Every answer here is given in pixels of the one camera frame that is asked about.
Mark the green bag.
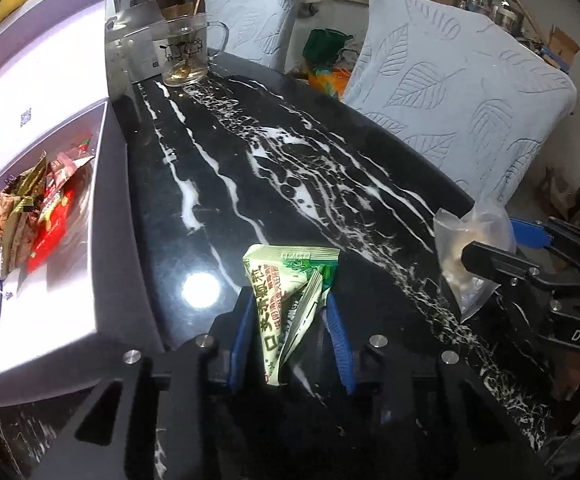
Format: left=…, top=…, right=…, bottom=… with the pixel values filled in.
left=303, top=28, right=355, bottom=67

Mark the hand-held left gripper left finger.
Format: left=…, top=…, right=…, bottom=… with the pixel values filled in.
left=30, top=287, right=257, bottom=480

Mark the clear plastic snack packet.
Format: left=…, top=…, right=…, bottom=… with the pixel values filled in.
left=432, top=200, right=519, bottom=324

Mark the glass mug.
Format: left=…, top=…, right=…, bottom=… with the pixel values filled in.
left=161, top=11, right=231, bottom=88

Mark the orange bag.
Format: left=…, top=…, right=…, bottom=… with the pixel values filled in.
left=307, top=62, right=354, bottom=99

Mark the white leaf-pattern chair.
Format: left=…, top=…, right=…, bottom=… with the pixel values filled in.
left=203, top=0, right=307, bottom=74
left=342, top=0, right=579, bottom=212

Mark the green white snack packet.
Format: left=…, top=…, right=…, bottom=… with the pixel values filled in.
left=242, top=243, right=342, bottom=387

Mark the cardboard box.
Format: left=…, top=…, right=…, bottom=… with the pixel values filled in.
left=544, top=25, right=580, bottom=69

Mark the lavender gift box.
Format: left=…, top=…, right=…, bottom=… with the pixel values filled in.
left=0, top=0, right=167, bottom=408

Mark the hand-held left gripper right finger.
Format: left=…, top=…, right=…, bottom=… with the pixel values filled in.
left=325, top=291, right=547, bottom=480

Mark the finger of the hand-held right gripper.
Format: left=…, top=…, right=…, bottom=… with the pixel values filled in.
left=510, top=216, right=580, bottom=272
left=461, top=240, right=547, bottom=307

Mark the large red snack packet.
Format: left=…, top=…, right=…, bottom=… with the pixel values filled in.
left=28, top=179, right=91, bottom=274

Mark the small white box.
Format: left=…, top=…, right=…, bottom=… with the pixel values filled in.
left=104, top=0, right=171, bottom=92

